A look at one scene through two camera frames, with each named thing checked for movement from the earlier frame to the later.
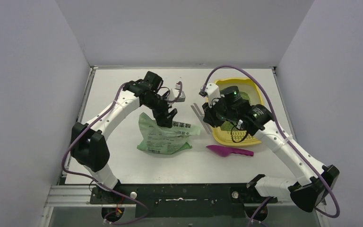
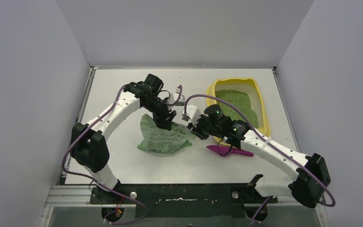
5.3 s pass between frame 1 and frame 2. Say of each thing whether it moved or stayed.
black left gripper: stayed
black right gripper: moved
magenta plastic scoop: stayed
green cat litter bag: stayed
